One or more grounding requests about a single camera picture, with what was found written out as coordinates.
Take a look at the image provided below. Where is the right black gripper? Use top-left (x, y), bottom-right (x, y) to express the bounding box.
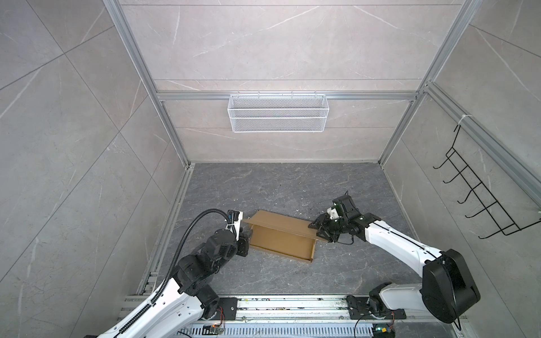
top-left (308, 213), bottom-right (348, 242)

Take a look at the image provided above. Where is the brown cardboard box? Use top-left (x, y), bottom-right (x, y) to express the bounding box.
top-left (243, 210), bottom-right (321, 263)

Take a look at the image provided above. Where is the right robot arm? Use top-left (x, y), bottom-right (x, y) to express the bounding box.
top-left (309, 194), bottom-right (481, 324)

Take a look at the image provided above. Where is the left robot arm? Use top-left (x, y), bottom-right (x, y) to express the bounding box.
top-left (100, 228), bottom-right (253, 337)

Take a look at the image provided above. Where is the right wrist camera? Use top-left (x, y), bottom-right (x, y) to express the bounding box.
top-left (327, 204), bottom-right (344, 220)

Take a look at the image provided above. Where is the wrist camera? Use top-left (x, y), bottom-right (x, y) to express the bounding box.
top-left (327, 204), bottom-right (344, 220)
top-left (227, 210), bottom-right (243, 239)

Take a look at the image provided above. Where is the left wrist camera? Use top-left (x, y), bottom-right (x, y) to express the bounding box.
top-left (227, 210), bottom-right (243, 239)

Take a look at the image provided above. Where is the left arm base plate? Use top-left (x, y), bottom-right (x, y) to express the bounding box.
top-left (210, 297), bottom-right (239, 321)

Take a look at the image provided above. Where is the aluminium mounting rail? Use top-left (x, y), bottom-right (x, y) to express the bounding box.
top-left (116, 293), bottom-right (470, 325)

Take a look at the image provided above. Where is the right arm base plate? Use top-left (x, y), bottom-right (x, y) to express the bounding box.
top-left (345, 295), bottom-right (407, 320)

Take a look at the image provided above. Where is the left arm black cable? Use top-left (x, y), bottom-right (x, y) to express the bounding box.
top-left (113, 208), bottom-right (231, 335)

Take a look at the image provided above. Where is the white wire mesh basket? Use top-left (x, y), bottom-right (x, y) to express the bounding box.
top-left (228, 94), bottom-right (330, 133)

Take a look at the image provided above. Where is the black wire hook rack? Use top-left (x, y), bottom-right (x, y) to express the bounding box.
top-left (433, 125), bottom-right (540, 239)

